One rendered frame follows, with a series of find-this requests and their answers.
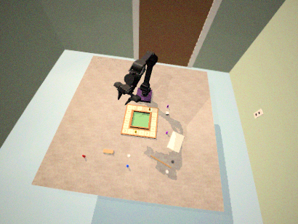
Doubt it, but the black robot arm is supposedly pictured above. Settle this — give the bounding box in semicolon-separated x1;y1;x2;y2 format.
119;51;158;97

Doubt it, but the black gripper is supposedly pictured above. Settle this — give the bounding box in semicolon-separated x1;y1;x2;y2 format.
113;81;141;105

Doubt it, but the white game board track with arrows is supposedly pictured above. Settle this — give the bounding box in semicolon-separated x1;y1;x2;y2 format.
122;105;158;137

